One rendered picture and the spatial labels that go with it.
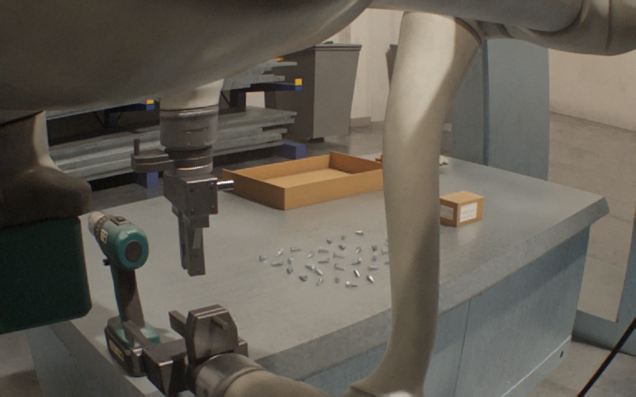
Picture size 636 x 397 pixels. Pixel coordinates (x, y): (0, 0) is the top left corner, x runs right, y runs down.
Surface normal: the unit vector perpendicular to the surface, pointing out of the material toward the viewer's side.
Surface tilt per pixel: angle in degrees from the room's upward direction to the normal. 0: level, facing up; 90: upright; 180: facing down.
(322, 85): 97
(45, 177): 15
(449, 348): 90
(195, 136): 90
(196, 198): 90
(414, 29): 67
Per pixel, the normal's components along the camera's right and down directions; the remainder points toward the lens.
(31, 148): 0.99, -0.06
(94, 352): -0.66, -0.21
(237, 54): 0.35, 0.93
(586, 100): -0.76, 0.17
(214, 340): 0.65, 0.21
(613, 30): -0.44, 0.72
